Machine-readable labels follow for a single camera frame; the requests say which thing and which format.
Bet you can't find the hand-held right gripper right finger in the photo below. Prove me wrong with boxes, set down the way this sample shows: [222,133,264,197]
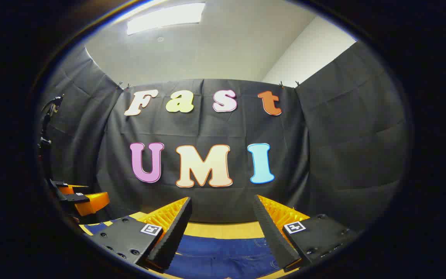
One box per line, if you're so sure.
[253,195,364,272]

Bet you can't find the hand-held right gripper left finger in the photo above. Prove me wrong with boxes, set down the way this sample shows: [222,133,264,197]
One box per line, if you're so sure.
[86,197,192,272]

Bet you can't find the blue denim jeans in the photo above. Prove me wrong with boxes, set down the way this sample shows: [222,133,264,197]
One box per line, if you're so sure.
[83,222,286,279]

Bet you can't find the black backdrop cloth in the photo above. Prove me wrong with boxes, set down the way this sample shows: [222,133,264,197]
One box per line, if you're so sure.
[38,40,412,234]

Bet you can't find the rectangular ceiling light panel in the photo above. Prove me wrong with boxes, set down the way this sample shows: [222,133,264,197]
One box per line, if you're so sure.
[126,2,206,36]

